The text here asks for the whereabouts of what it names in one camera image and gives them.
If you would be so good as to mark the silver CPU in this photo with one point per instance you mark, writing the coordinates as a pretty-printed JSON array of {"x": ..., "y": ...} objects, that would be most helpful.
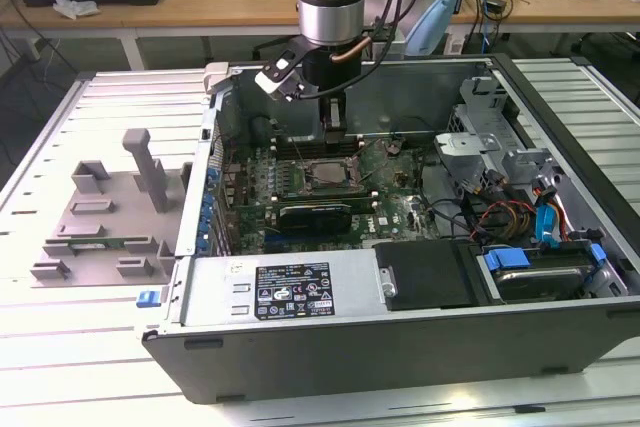
[{"x": 331, "y": 173}]

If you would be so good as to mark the CPU socket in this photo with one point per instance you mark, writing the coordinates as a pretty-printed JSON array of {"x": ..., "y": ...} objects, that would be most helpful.
[{"x": 308, "y": 181}]

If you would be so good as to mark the black RAM slot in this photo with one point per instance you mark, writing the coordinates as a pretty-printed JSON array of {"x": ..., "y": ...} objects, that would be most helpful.
[
  {"x": 286, "y": 140},
  {"x": 325, "y": 193},
  {"x": 286, "y": 145},
  {"x": 286, "y": 155},
  {"x": 286, "y": 150},
  {"x": 325, "y": 199}
]

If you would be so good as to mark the round coin cell battery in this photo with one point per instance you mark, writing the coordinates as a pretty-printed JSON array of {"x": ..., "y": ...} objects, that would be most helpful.
[{"x": 392, "y": 146}]

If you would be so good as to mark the grey case release latch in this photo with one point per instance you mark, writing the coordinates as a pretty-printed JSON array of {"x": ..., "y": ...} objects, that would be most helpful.
[{"x": 217, "y": 74}]

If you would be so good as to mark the green motherboard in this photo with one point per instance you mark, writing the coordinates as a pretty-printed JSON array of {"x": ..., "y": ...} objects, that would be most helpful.
[{"x": 390, "y": 182}]

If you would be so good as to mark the silver metal disk bay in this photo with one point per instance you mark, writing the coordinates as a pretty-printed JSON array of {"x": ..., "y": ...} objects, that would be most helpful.
[{"x": 462, "y": 143}]

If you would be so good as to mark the black graphics card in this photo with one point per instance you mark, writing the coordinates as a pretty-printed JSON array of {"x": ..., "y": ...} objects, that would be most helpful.
[{"x": 315, "y": 224}]

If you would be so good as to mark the small black device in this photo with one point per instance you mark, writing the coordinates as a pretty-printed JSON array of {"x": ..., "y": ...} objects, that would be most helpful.
[{"x": 496, "y": 4}]

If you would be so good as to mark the black plastic drive cover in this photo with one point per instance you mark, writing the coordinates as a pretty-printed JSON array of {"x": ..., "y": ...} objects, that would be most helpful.
[{"x": 425, "y": 272}]

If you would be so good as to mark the long wooden desk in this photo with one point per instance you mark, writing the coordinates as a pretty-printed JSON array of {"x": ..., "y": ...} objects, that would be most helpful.
[{"x": 560, "y": 12}]

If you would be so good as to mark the grey plastic parts rack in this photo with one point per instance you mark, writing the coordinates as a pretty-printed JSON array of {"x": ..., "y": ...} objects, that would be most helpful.
[{"x": 125, "y": 197}]

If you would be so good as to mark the silver power supply unit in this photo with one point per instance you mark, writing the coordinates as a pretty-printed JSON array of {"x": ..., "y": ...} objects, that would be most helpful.
[{"x": 210, "y": 292}]

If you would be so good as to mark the crumpled white paper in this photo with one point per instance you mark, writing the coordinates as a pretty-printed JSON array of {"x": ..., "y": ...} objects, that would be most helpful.
[{"x": 75, "y": 7}]

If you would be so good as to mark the black office chair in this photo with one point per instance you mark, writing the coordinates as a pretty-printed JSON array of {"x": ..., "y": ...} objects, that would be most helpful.
[{"x": 610, "y": 54}]

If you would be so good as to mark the green RAM stick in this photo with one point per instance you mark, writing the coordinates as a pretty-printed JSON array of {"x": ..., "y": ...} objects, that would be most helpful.
[{"x": 112, "y": 243}]

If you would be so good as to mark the open black PC case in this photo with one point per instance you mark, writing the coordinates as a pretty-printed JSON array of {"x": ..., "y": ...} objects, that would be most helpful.
[{"x": 350, "y": 362}]

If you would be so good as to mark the blue case side clip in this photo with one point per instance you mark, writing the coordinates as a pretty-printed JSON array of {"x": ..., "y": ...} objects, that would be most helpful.
[{"x": 147, "y": 299}]

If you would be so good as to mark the hard disk in blue carrier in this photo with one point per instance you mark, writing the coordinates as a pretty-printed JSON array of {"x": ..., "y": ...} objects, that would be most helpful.
[{"x": 540, "y": 283}]

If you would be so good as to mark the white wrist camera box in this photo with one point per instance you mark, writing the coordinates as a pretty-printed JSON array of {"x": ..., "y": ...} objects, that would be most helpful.
[{"x": 272, "y": 79}]

